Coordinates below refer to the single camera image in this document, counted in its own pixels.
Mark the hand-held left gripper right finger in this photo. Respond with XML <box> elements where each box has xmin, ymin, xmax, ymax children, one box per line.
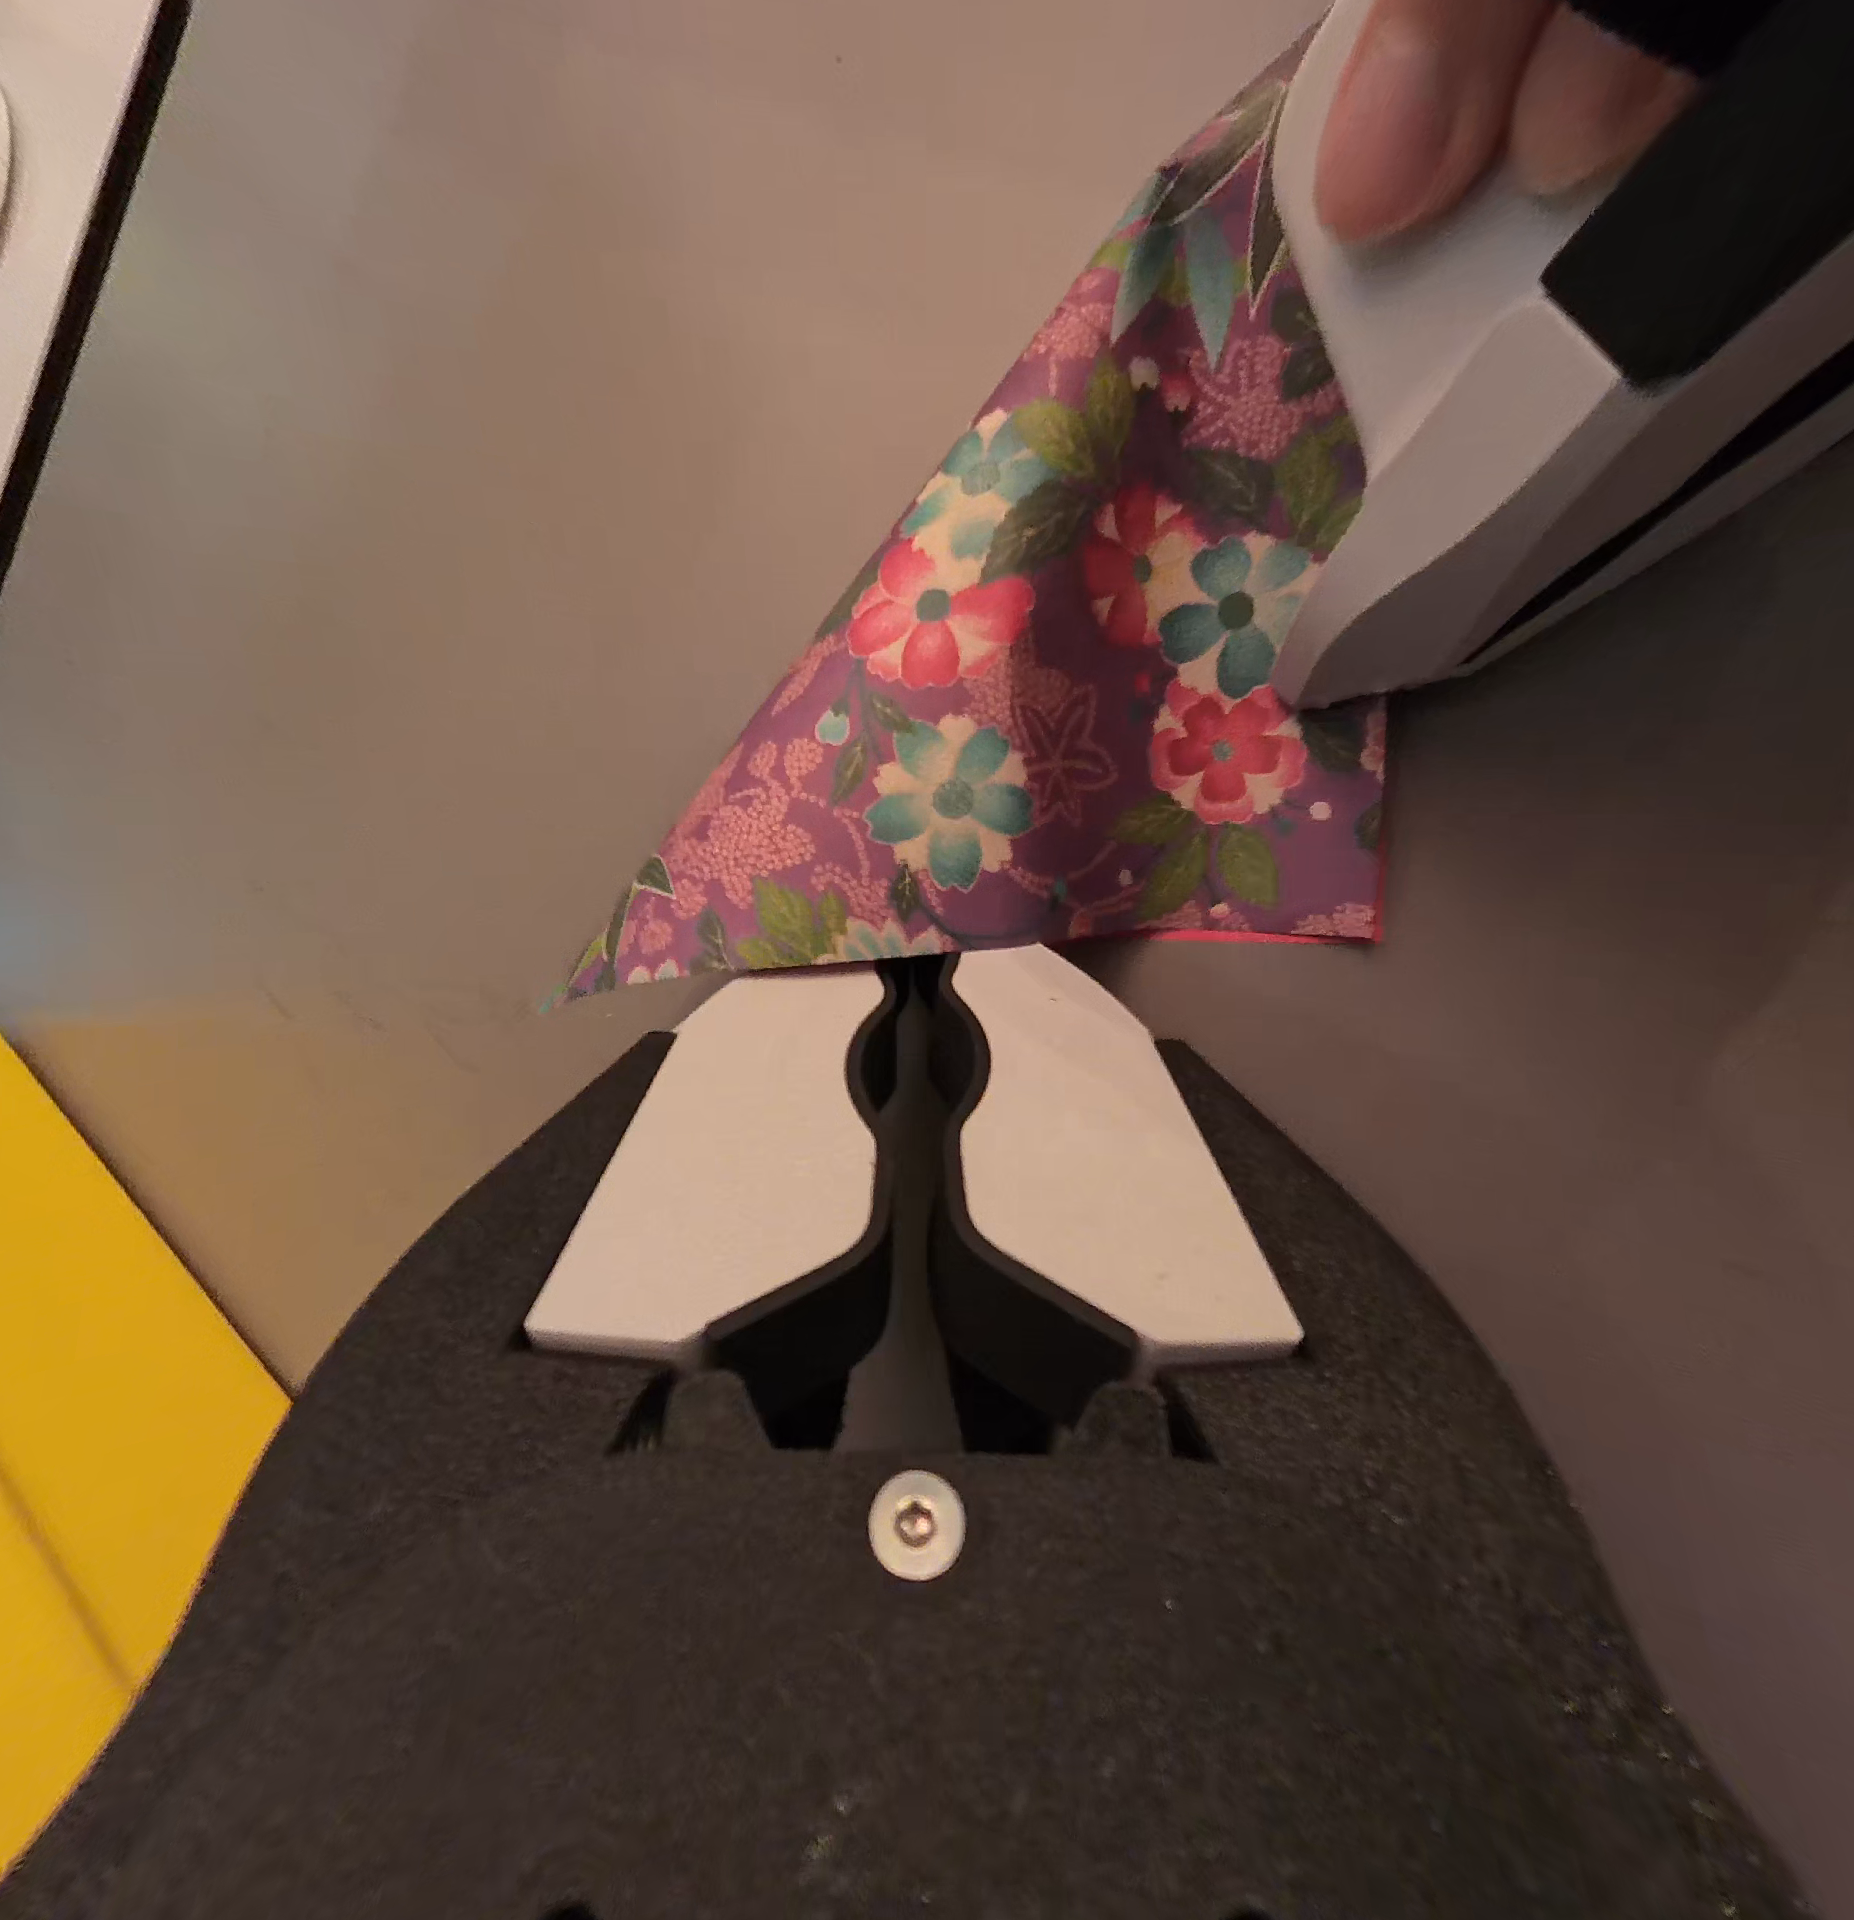
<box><xmin>928</xmin><ymin>952</ymin><xmax>1307</xmax><ymax>1450</ymax></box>

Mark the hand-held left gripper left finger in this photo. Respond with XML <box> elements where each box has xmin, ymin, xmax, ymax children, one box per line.
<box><xmin>521</xmin><ymin>966</ymin><xmax>905</xmax><ymax>1450</ymax></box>

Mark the red floral origami paper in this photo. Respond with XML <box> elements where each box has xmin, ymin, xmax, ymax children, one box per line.
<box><xmin>535</xmin><ymin>28</ymin><xmax>1395</xmax><ymax>1009</ymax></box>

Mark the person's right hand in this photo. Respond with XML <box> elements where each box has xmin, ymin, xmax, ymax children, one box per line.
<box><xmin>1320</xmin><ymin>0</ymin><xmax>1709</xmax><ymax>244</ymax></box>

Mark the yellow plastic bin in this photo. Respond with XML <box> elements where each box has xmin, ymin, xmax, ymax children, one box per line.
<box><xmin>0</xmin><ymin>1021</ymin><xmax>294</xmax><ymax>1895</ymax></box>

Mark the brown board document stand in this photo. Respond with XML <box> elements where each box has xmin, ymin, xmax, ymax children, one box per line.
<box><xmin>0</xmin><ymin>0</ymin><xmax>172</xmax><ymax>577</ymax></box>

